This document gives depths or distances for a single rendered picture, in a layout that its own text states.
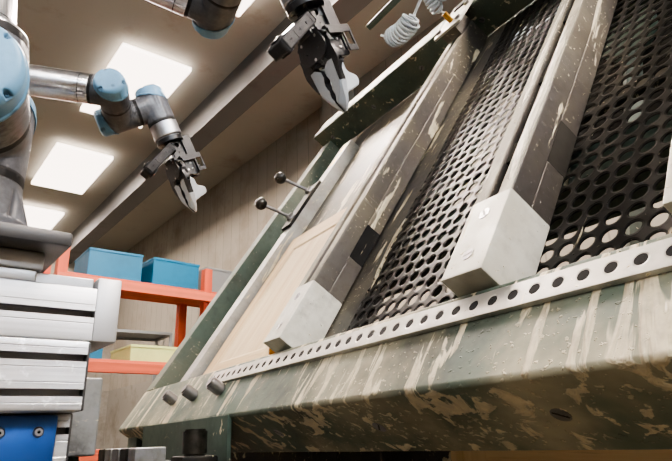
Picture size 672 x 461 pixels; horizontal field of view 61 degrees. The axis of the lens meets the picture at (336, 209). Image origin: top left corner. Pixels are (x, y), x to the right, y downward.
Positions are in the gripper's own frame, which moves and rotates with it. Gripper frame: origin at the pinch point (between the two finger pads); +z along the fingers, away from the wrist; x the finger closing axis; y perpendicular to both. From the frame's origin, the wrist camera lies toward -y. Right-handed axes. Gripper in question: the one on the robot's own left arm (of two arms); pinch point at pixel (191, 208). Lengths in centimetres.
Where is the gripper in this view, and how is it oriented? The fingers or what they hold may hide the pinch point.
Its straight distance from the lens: 158.2
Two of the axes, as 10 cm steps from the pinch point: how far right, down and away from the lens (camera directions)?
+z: 4.1, 9.1, -0.6
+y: 6.9, -2.7, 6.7
